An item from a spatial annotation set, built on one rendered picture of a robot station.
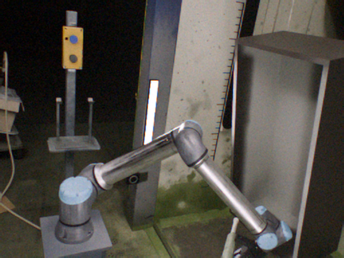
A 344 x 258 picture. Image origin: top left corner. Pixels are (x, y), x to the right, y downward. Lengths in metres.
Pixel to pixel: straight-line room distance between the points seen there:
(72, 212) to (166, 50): 1.21
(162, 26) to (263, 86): 0.75
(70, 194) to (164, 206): 1.32
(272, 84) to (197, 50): 0.58
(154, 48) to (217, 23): 0.50
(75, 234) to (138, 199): 1.03
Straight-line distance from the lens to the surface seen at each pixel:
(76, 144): 2.26
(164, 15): 2.18
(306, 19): 2.89
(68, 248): 1.66
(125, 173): 1.62
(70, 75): 2.28
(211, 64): 2.40
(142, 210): 2.67
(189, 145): 1.36
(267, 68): 2.03
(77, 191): 1.56
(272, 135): 2.27
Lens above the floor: 1.74
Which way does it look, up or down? 21 degrees down
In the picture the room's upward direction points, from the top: 8 degrees clockwise
